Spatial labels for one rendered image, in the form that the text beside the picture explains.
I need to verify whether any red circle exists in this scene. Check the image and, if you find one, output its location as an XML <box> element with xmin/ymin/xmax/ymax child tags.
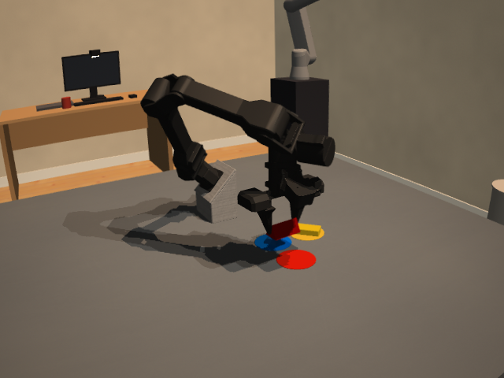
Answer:
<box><xmin>276</xmin><ymin>250</ymin><xmax>316</xmax><ymax>269</ymax></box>

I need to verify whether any orange circle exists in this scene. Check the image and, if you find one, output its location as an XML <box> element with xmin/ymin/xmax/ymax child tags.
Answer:
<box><xmin>291</xmin><ymin>229</ymin><xmax>324</xmax><ymax>241</ymax></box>

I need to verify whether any blue circle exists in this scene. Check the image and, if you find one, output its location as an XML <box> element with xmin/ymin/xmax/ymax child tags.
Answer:
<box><xmin>254</xmin><ymin>235</ymin><xmax>291</xmax><ymax>251</ymax></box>

